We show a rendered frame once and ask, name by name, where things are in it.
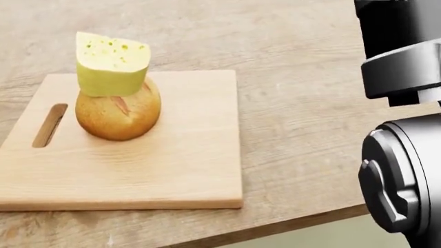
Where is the yellow wedge of holed cheese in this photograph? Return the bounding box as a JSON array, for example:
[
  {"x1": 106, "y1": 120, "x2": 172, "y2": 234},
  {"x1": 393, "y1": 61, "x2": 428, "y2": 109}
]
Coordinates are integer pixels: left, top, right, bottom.
[{"x1": 75, "y1": 31, "x2": 152, "y2": 99}]

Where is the round brown bread loaf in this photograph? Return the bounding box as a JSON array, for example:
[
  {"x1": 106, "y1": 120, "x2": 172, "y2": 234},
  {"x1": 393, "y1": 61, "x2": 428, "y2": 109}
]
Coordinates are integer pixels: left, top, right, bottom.
[{"x1": 74, "y1": 76, "x2": 162, "y2": 142}]

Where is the wooden cutting board with slot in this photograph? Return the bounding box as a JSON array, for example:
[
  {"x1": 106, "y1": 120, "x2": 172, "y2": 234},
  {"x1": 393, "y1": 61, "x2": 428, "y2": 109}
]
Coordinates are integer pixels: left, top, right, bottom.
[{"x1": 0, "y1": 69, "x2": 243, "y2": 213}]

